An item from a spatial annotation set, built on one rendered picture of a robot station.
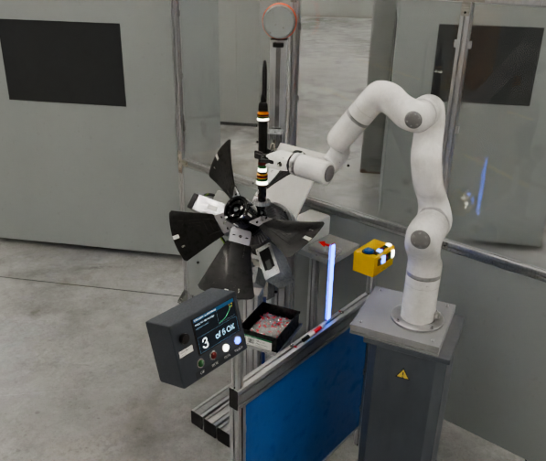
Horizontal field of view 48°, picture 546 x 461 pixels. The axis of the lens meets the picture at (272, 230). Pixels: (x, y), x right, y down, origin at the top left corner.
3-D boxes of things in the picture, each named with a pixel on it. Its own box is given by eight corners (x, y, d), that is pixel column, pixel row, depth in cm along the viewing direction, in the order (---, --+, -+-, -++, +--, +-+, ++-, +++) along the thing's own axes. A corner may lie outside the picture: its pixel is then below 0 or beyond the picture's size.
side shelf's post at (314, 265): (307, 378, 345) (315, 244, 310) (313, 380, 342) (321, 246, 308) (303, 380, 342) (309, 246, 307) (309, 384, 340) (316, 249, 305)
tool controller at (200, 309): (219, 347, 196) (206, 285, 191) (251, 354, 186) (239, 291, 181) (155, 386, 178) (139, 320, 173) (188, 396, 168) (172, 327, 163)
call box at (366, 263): (372, 260, 265) (374, 238, 261) (392, 267, 259) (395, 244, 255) (351, 273, 254) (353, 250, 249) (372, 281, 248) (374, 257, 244)
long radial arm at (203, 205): (258, 219, 277) (244, 210, 267) (251, 235, 276) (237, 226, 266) (212, 203, 293) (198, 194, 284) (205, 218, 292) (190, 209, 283)
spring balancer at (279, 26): (262, 37, 292) (261, 39, 285) (263, 2, 285) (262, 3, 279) (296, 38, 290) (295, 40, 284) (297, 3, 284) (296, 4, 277)
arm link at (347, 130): (368, 106, 217) (318, 164, 235) (344, 106, 205) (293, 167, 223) (383, 124, 214) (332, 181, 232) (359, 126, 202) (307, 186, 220)
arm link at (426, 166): (409, 248, 210) (422, 231, 223) (444, 250, 204) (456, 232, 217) (399, 101, 194) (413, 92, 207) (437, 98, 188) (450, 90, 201)
